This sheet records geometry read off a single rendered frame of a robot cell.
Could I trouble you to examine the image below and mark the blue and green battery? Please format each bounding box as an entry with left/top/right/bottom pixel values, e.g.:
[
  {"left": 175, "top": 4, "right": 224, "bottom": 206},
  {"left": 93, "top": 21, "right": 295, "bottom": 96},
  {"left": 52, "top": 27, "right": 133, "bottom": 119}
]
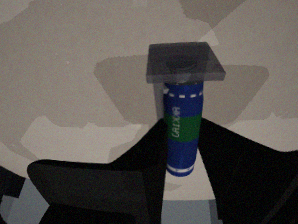
[{"left": 162, "top": 81, "right": 204, "bottom": 177}]

